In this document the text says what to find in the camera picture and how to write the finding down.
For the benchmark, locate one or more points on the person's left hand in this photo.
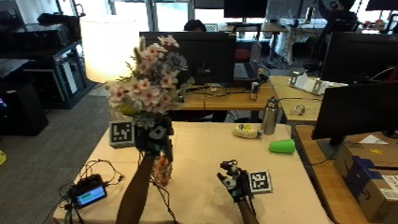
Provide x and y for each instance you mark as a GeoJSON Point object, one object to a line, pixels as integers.
{"type": "Point", "coordinates": [152, 137]}

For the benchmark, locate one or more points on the person's right hand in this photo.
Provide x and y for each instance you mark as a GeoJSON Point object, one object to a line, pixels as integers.
{"type": "Point", "coordinates": [234, 182]}

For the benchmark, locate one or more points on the pink and white flower bouquet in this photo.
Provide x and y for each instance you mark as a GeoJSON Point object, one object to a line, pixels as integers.
{"type": "Point", "coordinates": [149, 84]}

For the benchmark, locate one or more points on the white marker cube on right glove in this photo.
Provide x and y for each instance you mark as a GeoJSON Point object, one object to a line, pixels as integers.
{"type": "Point", "coordinates": [260, 182]}

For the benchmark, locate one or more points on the white marker cube on glove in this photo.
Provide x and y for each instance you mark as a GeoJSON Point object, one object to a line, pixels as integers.
{"type": "Point", "coordinates": [260, 182]}
{"type": "Point", "coordinates": [121, 134]}

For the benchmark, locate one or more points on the white and yellow tape roll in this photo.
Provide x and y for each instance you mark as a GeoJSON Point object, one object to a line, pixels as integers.
{"type": "Point", "coordinates": [246, 131]}

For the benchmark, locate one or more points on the green plastic cup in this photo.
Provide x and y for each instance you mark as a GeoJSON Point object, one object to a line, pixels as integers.
{"type": "Point", "coordinates": [282, 146]}

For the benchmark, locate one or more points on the glass vase with orange filling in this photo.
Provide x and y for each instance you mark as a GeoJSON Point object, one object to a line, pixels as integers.
{"type": "Point", "coordinates": [162, 171]}

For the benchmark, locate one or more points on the steel water bottle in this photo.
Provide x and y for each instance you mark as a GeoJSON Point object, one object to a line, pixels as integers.
{"type": "Point", "coordinates": [270, 115]}

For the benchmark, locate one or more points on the wooden desk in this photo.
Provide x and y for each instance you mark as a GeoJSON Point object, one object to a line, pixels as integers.
{"type": "Point", "coordinates": [228, 98]}

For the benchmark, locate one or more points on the crumpled clear wrapper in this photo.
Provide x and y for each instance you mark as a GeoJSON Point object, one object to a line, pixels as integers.
{"type": "Point", "coordinates": [298, 109]}

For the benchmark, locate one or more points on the white marker cube on left glove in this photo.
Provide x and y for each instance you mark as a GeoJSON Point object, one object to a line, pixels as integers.
{"type": "Point", "coordinates": [121, 134]}

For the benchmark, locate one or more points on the small device with lit screen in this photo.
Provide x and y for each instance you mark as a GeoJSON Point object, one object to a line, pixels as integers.
{"type": "Point", "coordinates": [88, 192]}

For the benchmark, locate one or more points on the white holder stand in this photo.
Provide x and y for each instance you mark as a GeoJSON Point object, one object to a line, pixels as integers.
{"type": "Point", "coordinates": [310, 82]}

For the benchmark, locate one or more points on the cardboard box with blue tape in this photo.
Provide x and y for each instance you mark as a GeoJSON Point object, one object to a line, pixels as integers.
{"type": "Point", "coordinates": [369, 180]}

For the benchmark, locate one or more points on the black monitor on stand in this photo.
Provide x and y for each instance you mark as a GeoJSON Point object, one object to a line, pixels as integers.
{"type": "Point", "coordinates": [355, 112]}

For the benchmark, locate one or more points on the black monitor back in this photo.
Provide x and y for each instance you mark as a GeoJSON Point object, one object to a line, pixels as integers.
{"type": "Point", "coordinates": [198, 57]}

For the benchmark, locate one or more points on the large black monitor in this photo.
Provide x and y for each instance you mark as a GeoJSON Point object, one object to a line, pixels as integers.
{"type": "Point", "coordinates": [361, 57]}

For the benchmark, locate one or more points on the white cylindrical pillar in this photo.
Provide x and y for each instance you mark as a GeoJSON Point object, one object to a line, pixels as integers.
{"type": "Point", "coordinates": [108, 46]}

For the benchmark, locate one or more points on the black box on floor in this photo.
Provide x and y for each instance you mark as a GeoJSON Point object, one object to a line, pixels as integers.
{"type": "Point", "coordinates": [21, 107]}

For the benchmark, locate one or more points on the black equipment rack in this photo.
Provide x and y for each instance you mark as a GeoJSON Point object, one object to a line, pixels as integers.
{"type": "Point", "coordinates": [45, 68]}

